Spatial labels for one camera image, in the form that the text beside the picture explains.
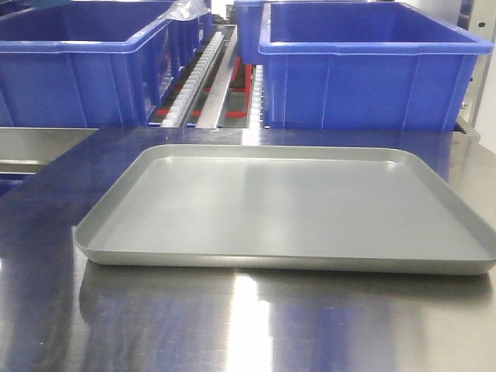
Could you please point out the grey metal tray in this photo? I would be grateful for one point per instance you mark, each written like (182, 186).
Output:
(286, 207)

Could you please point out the blue bin front right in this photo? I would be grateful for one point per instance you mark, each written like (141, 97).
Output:
(363, 65)

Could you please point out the blue bin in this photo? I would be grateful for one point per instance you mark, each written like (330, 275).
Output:
(363, 65)
(91, 64)

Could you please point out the clear plastic bag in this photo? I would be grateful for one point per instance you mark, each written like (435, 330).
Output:
(186, 10)

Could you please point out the blue bin front left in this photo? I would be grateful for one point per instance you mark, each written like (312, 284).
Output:
(91, 64)

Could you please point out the white roller rail right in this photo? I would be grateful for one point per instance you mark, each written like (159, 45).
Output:
(254, 118)

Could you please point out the white roller rail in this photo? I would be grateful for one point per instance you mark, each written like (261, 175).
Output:
(186, 100)
(254, 118)

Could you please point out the steel divider rail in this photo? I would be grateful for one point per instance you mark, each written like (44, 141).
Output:
(213, 112)

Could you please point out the white roller rail left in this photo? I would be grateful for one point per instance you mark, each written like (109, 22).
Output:
(186, 100)

